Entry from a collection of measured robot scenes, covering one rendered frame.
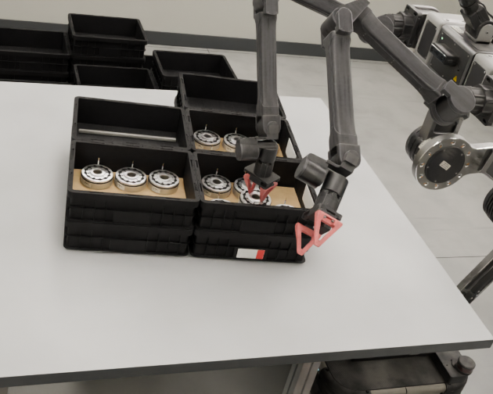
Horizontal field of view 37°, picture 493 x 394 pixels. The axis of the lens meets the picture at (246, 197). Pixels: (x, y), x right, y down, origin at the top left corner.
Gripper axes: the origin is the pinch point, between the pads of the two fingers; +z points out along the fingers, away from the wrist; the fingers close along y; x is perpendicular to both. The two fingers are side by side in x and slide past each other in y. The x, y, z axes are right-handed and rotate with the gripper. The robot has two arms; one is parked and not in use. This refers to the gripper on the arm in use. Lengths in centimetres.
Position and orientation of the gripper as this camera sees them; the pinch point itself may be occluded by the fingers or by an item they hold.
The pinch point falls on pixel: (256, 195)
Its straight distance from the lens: 239.2
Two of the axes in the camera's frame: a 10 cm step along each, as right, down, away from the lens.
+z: -1.9, 7.9, 5.8
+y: 7.3, 5.1, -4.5
